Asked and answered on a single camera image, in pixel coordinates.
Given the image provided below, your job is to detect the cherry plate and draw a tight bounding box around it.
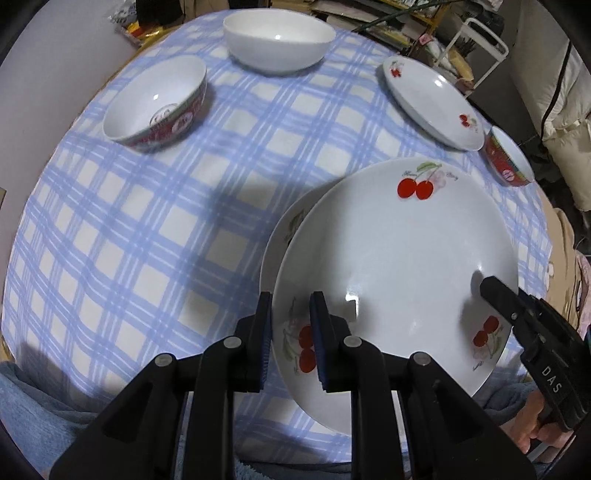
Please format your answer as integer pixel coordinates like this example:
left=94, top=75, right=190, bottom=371
left=273, top=158, right=518, bottom=434
left=259, top=181, right=337, bottom=292
left=383, top=55, right=485, bottom=151

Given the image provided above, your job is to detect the red patterned bowl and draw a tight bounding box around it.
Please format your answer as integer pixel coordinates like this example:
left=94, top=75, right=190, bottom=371
left=102, top=55, right=207, bottom=151
left=484, top=126, right=535, bottom=187

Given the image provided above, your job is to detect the plain white bowl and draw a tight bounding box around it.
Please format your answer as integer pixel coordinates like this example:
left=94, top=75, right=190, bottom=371
left=223, top=8, right=337, bottom=75

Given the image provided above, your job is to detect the person's right hand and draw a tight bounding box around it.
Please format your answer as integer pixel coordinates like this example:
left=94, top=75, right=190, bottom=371
left=501, top=390, right=572, bottom=457

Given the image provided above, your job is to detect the beige blanket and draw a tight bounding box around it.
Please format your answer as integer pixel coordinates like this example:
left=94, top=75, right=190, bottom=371
left=539, top=189, right=590, bottom=338

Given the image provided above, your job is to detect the blue plaid tablecloth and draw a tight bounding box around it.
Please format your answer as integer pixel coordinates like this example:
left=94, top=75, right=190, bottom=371
left=2, top=12, right=551, bottom=412

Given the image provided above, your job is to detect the blue fleece garment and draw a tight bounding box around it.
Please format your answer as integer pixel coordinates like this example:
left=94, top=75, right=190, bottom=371
left=0, top=361, right=130, bottom=480

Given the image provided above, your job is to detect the cream duvet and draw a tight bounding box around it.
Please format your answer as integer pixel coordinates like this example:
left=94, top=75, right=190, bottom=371
left=511, top=1, right=590, bottom=212

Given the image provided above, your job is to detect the white metal cart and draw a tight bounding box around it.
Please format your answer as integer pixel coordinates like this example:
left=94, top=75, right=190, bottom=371
left=433, top=17, right=509, bottom=98

